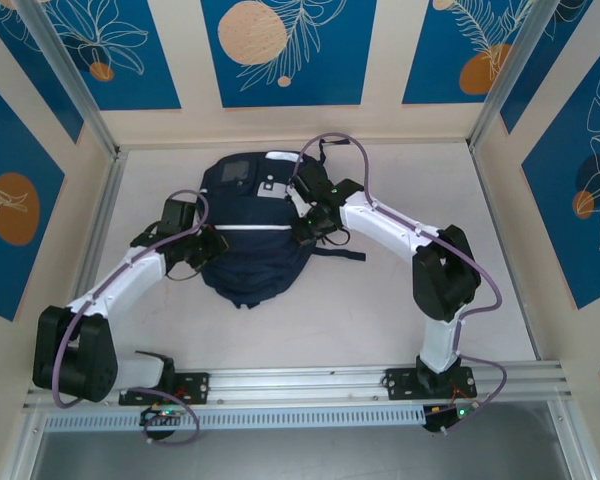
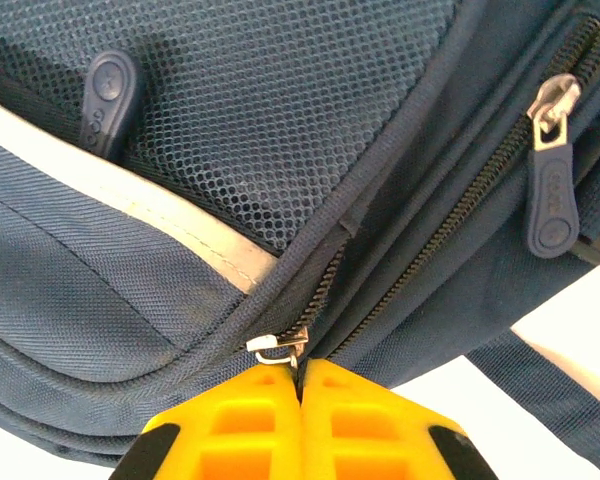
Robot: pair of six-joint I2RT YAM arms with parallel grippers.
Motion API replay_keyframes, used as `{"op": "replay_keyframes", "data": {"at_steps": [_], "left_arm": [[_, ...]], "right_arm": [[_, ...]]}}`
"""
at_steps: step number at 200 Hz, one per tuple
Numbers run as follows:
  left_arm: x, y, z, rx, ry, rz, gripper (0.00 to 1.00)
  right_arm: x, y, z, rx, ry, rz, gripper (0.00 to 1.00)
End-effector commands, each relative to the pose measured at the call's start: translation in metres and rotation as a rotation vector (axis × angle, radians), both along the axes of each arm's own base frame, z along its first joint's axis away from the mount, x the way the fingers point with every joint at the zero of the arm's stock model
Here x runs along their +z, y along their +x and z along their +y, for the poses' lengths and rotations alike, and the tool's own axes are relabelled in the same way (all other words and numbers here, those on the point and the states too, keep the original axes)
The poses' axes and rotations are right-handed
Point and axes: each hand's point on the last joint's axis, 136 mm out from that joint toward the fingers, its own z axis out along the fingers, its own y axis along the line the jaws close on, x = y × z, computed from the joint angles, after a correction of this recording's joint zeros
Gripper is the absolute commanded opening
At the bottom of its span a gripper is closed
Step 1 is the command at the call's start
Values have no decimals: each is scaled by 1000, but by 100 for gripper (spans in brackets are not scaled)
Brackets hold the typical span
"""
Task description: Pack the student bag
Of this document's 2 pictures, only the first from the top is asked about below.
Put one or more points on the navy blue backpack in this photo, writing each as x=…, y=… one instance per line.
x=255, y=260

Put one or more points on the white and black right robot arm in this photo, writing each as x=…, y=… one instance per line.
x=380, y=230

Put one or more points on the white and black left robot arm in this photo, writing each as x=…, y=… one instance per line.
x=122, y=287

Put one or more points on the aluminium side rail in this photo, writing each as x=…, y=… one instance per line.
x=111, y=185

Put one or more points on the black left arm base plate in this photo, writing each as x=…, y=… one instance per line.
x=200, y=387

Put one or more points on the aluminium frame post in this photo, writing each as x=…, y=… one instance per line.
x=65, y=75
x=505, y=70

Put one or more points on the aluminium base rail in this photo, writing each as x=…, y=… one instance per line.
x=300, y=382

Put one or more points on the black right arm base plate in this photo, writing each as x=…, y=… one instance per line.
x=397, y=384

